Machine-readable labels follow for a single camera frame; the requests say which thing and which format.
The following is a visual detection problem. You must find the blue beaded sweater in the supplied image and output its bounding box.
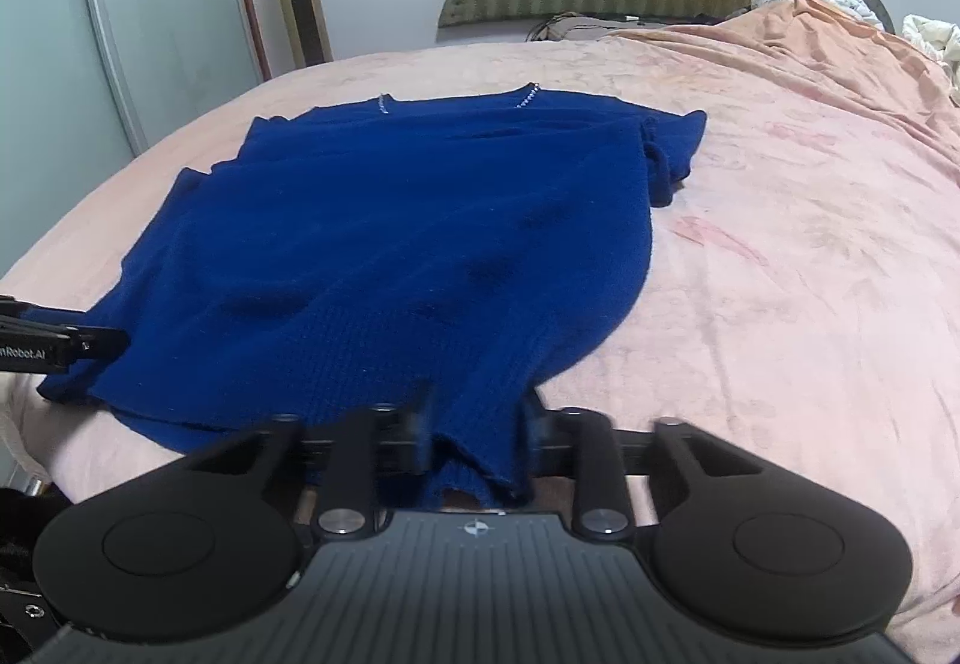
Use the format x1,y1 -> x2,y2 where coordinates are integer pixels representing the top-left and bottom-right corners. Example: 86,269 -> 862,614
36,83 -> 708,512

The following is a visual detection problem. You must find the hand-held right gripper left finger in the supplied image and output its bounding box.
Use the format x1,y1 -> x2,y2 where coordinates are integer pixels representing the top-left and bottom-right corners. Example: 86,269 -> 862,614
180,386 -> 437,536

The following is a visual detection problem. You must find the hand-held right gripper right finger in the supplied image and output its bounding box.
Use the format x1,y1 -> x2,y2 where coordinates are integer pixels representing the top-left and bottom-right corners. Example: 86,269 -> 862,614
520,391 -> 758,539

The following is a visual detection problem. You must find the white crumpled cloth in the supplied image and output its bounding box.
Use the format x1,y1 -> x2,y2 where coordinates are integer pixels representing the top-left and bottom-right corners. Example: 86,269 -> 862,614
902,14 -> 960,104

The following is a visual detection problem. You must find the frosted glass door with flowers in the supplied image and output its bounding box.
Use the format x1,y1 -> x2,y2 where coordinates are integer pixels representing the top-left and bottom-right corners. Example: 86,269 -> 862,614
0,0 -> 260,286

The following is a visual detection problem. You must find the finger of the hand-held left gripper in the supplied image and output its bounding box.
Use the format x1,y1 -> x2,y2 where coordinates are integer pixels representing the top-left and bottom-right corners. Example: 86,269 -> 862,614
64,326 -> 130,365

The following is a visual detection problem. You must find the pink bed blanket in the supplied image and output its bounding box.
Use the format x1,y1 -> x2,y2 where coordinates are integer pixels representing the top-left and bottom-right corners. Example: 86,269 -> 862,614
0,0 -> 960,664

